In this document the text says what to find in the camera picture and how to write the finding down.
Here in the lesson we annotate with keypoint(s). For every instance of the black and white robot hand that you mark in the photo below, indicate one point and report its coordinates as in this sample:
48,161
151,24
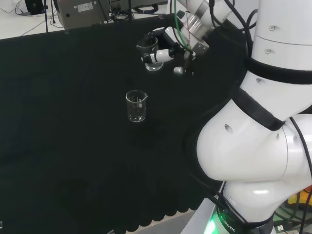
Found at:
168,40

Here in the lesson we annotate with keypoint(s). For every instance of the clear glass beaker with printed scale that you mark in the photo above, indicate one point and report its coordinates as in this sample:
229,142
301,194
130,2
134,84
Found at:
153,67

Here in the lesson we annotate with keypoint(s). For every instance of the clear glass beaker with spout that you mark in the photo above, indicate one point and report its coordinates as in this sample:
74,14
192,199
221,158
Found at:
136,114

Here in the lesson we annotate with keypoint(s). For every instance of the grey metal equipment box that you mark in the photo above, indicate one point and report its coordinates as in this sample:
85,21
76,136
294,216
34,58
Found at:
83,14

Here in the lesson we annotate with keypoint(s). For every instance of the dark tripod pole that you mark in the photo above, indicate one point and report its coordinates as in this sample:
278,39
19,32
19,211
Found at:
46,17

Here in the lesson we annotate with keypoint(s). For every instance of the black bench cloth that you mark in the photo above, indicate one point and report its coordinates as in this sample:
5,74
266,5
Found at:
61,122

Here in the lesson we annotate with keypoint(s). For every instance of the black device on floor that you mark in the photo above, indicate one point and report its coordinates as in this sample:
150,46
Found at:
34,6

